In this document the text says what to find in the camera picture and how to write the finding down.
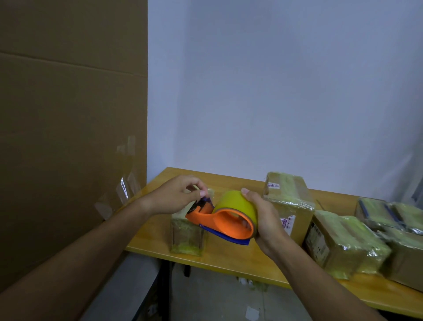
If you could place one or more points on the person's left hand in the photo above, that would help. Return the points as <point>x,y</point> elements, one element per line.
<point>172,198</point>

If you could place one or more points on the person's right hand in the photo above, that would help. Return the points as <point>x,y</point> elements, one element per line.
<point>271,225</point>

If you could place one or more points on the large pink label cardboard box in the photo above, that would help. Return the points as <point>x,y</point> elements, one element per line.
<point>290,191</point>

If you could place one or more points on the small diamond sticker cardboard box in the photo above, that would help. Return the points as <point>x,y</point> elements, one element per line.
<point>186,238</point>

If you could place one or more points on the orange dispenser with yellow tape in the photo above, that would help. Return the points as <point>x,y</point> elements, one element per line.
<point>231,205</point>

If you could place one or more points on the taped box with label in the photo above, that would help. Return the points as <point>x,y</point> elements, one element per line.
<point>333,248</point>

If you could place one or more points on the small box with 031 label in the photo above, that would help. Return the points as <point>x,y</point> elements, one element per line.
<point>373,248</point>

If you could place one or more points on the taped box with blue stripe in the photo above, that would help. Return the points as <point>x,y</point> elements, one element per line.
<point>376,213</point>

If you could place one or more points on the person's right forearm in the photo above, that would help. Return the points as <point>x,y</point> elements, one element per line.
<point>324,287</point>

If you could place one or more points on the person's left forearm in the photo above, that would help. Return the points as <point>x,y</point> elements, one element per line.
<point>72,261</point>

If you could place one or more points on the large brown cardboard sheet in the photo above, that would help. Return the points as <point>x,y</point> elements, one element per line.
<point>66,132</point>

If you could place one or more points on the yellow wooden table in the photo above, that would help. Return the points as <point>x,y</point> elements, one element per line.
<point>231,258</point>

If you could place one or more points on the white paper scrap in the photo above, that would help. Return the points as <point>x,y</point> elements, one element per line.
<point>252,314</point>

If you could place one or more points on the black metal table leg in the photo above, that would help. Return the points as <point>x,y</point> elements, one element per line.
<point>166,291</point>

